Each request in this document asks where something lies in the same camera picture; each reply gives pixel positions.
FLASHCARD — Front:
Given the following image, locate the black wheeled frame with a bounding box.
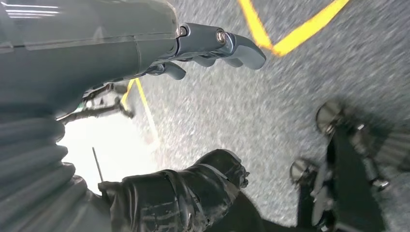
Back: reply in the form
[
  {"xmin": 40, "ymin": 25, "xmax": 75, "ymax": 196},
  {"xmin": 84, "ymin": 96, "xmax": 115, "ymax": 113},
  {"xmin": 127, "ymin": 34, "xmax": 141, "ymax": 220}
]
[{"xmin": 290, "ymin": 99, "xmax": 410, "ymax": 232}]

